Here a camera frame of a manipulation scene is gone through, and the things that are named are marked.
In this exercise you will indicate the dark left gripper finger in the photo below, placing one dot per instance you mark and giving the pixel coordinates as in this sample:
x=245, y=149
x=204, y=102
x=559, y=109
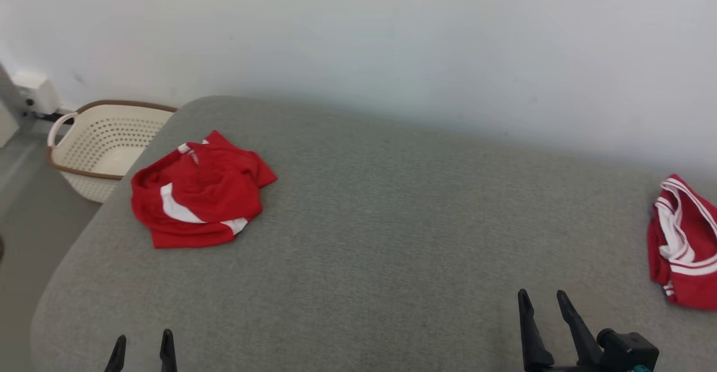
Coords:
x=117, y=358
x=168, y=355

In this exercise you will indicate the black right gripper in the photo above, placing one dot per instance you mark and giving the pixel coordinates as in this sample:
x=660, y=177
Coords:
x=560, y=370

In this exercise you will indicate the red shirt with white sleeves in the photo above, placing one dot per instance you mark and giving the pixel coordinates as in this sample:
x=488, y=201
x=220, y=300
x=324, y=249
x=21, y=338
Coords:
x=694, y=249

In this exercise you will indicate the cream perforated laundry basket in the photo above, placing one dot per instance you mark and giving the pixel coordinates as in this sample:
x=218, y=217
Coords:
x=101, y=142

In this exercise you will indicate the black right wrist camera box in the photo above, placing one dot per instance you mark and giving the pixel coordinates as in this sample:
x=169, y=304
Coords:
x=633, y=352

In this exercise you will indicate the white wall outlet box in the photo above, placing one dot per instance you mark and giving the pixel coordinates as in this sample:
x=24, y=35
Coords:
x=36, y=92

